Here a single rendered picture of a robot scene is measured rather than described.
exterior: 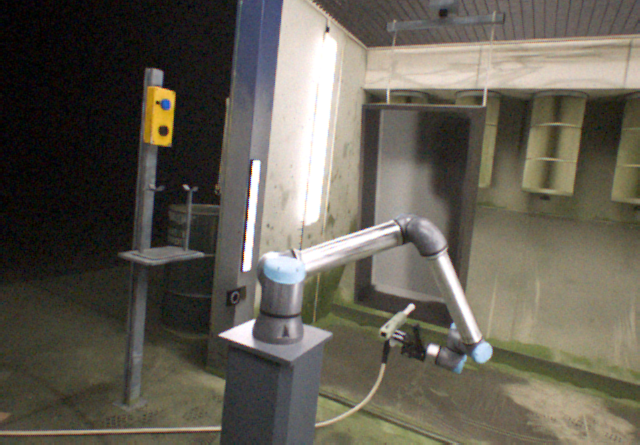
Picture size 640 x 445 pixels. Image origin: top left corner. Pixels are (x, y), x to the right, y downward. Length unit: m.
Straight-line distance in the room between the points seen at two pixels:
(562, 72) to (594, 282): 1.47
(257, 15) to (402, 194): 1.34
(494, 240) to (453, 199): 1.06
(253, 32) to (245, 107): 0.40
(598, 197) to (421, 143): 1.61
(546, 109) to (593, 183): 0.71
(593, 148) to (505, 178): 0.64
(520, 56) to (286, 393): 2.75
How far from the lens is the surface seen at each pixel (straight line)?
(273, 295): 1.49
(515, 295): 3.43
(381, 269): 2.89
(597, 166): 3.74
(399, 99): 3.59
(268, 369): 1.50
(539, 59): 3.41
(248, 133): 2.35
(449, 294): 1.81
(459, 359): 2.10
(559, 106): 3.38
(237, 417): 1.65
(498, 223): 3.68
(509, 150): 3.75
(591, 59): 3.41
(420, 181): 2.65
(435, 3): 2.69
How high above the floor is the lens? 1.25
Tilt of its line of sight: 4 degrees down
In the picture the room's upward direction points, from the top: 6 degrees clockwise
